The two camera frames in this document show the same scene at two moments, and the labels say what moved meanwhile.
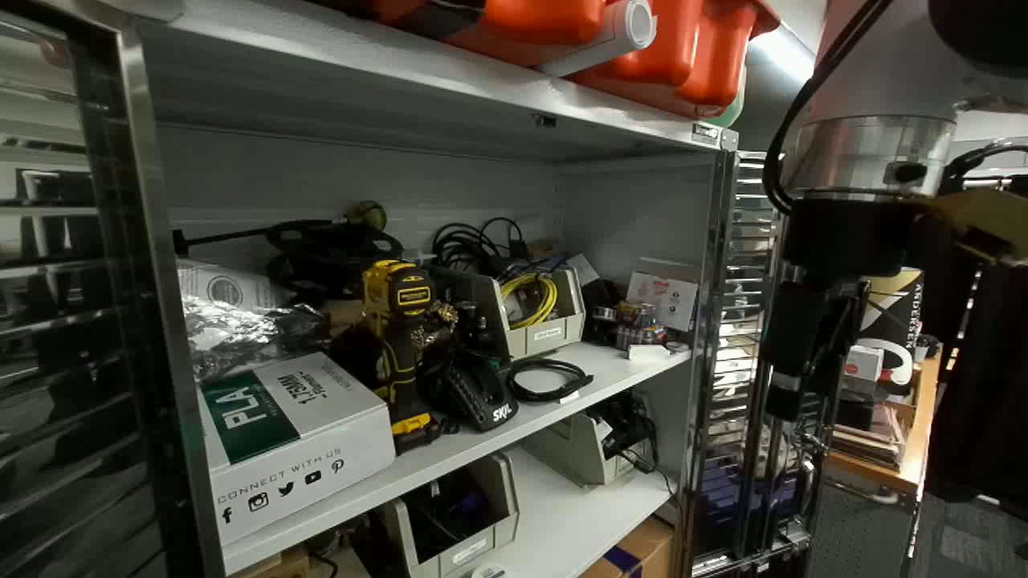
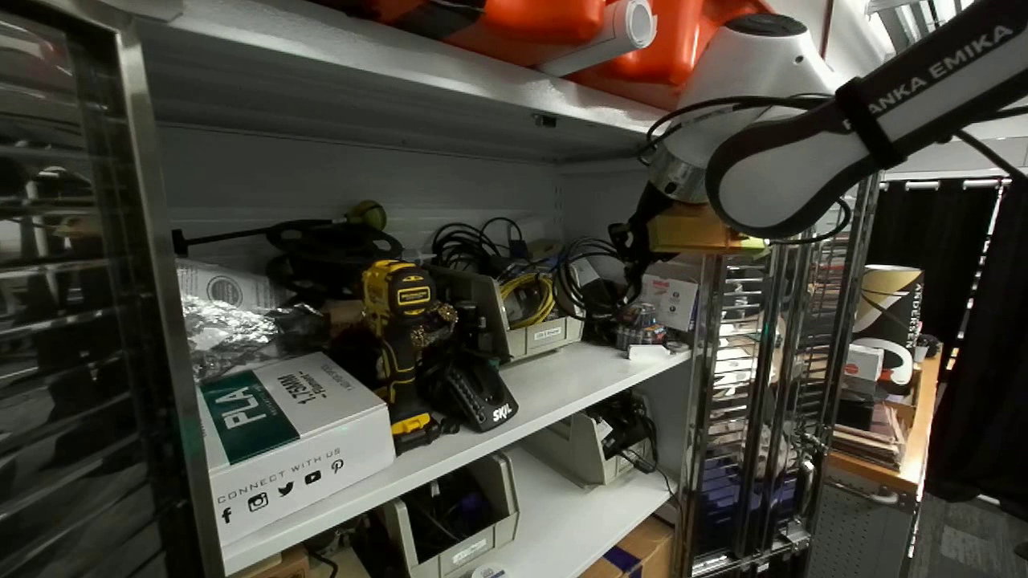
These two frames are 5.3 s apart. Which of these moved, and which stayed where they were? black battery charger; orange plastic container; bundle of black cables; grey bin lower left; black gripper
Moved: black gripper
Stayed: black battery charger; grey bin lower left; orange plastic container; bundle of black cables
